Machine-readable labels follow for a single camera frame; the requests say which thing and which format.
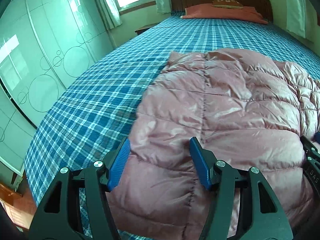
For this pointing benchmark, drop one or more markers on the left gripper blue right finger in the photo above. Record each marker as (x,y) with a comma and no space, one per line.
(202,169)

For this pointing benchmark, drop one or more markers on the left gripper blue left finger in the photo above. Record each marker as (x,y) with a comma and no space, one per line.
(116,161)

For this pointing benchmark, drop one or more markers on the pink quilted down jacket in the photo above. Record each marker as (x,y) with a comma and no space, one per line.
(246,108)

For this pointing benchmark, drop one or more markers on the blue plaid bed sheet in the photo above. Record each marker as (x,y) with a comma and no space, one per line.
(100,107)

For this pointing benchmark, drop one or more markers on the wooden bedside table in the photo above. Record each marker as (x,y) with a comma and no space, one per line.
(145,28)

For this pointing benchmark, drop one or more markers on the red pillow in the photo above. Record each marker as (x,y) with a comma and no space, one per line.
(248,14)

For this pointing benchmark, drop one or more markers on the white glossy wardrobe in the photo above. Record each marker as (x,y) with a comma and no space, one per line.
(45,46)

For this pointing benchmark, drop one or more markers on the embroidered cushion on pillow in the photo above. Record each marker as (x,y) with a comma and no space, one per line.
(229,4)

